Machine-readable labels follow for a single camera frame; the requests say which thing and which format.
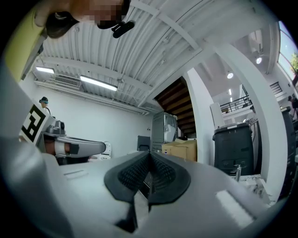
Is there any chrome faucet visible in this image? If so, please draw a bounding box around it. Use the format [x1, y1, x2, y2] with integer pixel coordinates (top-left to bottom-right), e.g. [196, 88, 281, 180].
[234, 164, 243, 182]

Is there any long ceiling tube light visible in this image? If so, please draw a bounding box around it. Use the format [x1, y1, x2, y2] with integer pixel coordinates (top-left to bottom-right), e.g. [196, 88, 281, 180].
[80, 74, 119, 92]

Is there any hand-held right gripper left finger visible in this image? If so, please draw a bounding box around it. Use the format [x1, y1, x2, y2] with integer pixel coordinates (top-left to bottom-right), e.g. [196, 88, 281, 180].
[47, 150, 151, 238]

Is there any person's left hand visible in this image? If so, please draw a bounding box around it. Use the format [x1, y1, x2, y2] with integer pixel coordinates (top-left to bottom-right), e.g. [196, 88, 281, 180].
[43, 139, 72, 156]

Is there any person's head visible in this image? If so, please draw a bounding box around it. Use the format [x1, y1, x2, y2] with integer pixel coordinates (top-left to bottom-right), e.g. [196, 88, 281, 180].
[34, 0, 131, 39]

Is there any white marble pattern cabinet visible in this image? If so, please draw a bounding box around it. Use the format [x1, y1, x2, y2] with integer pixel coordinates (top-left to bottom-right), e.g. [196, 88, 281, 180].
[229, 173, 273, 206]

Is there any black cabinet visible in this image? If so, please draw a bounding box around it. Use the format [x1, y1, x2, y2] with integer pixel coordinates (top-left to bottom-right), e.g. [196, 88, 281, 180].
[212, 122, 255, 175]

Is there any large cardboard box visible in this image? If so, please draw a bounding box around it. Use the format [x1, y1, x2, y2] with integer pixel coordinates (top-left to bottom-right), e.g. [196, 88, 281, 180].
[162, 139, 198, 162]

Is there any black metal railing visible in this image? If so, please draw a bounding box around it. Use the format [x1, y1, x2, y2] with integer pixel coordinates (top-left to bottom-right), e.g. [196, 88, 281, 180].
[220, 94, 253, 114]

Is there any ceiling air conditioner vent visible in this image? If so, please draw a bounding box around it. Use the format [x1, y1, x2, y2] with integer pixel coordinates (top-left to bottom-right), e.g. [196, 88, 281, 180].
[54, 74, 81, 88]

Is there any wooden staircase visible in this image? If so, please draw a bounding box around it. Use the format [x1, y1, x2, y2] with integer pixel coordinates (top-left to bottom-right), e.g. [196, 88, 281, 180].
[154, 76, 197, 140]

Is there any black head camera mount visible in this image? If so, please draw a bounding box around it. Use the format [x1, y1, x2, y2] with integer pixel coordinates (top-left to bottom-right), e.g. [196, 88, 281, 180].
[111, 20, 135, 39]

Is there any yellow shirt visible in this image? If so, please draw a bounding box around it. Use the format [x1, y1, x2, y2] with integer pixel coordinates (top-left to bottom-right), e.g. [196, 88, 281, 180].
[4, 7, 51, 81]

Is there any glass window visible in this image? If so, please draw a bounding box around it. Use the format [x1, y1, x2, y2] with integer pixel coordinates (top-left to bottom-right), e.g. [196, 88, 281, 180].
[278, 20, 298, 79]

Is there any white board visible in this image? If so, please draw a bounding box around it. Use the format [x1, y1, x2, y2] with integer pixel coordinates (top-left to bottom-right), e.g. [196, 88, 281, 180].
[210, 102, 225, 130]

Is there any short ceiling tube light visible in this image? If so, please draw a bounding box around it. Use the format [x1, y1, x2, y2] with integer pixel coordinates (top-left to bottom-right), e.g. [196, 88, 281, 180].
[35, 66, 55, 74]

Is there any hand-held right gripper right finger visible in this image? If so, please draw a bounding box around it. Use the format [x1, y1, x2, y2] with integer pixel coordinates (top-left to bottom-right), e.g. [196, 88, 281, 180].
[137, 151, 272, 238]

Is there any grey metal cabinet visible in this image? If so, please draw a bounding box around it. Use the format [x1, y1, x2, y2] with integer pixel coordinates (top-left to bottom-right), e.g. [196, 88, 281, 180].
[151, 111, 179, 152]

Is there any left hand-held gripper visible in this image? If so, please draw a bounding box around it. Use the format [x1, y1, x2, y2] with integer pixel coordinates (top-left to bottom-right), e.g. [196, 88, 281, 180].
[18, 99, 107, 159]

